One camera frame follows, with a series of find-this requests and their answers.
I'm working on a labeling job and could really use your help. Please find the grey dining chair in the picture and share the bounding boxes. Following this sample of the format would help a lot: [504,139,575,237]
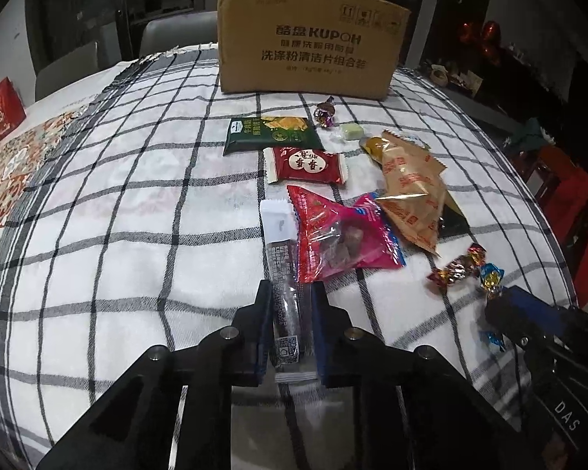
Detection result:
[140,11,218,56]

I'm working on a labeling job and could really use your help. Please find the dark green cloth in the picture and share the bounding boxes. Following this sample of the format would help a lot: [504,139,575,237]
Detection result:
[503,118,554,154]

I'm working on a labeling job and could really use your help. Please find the orange jelly cup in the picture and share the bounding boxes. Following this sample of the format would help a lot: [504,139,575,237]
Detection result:
[359,136,390,165]

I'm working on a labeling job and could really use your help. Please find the red white snack packet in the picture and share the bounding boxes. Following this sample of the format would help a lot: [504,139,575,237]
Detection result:
[263,146,348,184]

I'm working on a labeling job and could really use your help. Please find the red child chair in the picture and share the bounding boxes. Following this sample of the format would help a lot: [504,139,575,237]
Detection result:
[511,145,588,307]

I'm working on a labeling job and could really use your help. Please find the magenta snack packet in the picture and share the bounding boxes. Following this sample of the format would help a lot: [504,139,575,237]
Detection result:
[288,186,406,283]

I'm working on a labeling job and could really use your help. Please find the floral patterned table mat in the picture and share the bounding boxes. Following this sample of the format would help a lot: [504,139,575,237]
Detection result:
[0,105,85,228]

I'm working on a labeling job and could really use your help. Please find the brown cardboard box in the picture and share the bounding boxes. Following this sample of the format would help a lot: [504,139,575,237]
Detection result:
[216,0,411,100]

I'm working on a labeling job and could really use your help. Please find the black white plaid tablecloth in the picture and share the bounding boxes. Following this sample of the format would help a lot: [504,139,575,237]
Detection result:
[0,48,577,469]

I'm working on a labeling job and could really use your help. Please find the tan paper snack packets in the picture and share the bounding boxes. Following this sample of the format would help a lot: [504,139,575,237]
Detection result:
[377,130,446,255]

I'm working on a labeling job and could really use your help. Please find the blue gold wrapped candy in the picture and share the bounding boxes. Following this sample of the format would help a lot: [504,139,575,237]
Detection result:
[479,262,506,352]

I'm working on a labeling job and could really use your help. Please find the red gift bag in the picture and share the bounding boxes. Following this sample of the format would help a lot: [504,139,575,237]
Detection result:
[0,78,26,141]

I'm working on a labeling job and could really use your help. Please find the red foil balloons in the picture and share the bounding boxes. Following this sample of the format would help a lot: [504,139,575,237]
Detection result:
[459,20,501,61]

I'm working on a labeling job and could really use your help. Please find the grey chair left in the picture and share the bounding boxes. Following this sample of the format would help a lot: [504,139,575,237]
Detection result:
[34,40,98,101]

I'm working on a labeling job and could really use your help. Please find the green cracker packet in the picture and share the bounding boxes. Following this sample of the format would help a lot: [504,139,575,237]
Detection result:
[223,116,325,156]

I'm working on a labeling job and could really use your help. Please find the purple wrapped candy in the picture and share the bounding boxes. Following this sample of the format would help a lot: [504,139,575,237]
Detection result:
[313,97,336,130]

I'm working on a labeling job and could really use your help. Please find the pale green wrapped candy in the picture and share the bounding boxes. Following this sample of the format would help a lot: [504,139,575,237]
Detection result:
[330,123,365,142]

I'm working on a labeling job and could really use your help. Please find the red gold wrapped candy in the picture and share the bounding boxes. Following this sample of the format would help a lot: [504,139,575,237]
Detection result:
[428,242,486,292]

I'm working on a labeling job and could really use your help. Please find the clear black stick packet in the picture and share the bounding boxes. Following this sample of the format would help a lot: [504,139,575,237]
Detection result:
[260,199,318,384]

